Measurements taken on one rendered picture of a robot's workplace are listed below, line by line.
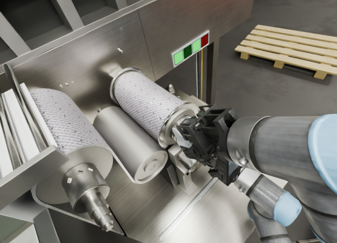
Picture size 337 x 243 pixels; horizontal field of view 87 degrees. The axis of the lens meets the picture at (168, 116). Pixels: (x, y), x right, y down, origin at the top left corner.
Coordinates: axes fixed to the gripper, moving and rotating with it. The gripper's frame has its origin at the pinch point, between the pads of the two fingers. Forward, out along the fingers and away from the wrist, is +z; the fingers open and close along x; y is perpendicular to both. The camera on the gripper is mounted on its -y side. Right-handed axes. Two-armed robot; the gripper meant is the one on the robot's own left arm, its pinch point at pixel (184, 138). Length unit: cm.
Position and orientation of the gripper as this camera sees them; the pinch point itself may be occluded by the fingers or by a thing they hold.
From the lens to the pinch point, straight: 46.5
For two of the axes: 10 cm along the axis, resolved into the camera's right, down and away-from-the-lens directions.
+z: -4.2, 0.1, 9.1
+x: -7.4, 5.8, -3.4
